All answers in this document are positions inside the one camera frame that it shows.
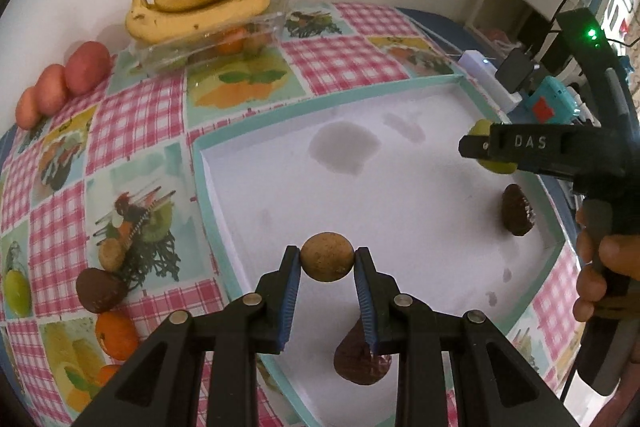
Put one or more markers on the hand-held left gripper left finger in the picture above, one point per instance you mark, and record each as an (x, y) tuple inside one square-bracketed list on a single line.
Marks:
[(291, 292)]

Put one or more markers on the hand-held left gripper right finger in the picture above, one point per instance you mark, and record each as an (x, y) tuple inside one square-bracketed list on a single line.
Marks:
[(364, 302)]

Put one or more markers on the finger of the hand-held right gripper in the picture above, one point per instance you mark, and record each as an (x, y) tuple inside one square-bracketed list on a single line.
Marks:
[(475, 147)]

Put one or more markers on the green round fruit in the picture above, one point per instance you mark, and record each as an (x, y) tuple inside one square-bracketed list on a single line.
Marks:
[(497, 167)]

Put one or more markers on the round light brown fruit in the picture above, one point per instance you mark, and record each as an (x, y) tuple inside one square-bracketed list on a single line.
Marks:
[(111, 253), (327, 257)]

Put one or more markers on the white tray with teal rim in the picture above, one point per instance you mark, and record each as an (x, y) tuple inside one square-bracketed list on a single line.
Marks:
[(400, 207)]

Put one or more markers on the orange fruit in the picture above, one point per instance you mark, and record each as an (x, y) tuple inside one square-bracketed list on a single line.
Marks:
[(116, 332), (107, 374), (231, 42)]

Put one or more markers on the dark brown avocado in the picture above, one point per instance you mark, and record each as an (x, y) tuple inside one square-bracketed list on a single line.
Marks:
[(100, 289), (352, 357), (517, 209)]

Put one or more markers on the person's right hand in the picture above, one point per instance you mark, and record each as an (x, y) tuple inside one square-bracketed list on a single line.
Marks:
[(622, 254)]

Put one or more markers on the teal device with red patch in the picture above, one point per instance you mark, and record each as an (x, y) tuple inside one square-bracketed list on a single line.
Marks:
[(547, 99)]

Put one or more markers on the black power adapter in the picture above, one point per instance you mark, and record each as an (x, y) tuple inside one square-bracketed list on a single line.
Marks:
[(515, 69)]

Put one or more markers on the pink checked printed tablecloth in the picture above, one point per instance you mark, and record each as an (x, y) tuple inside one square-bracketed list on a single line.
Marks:
[(325, 67)]

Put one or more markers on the clear plastic container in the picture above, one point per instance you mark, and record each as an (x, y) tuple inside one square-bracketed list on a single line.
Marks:
[(165, 57)]

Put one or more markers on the large red apple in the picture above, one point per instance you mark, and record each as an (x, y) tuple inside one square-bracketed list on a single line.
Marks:
[(87, 67)]

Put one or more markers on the medium red apple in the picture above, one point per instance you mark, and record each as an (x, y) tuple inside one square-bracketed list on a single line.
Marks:
[(50, 88)]

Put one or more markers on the small red apple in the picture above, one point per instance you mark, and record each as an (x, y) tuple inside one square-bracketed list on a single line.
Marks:
[(26, 109)]

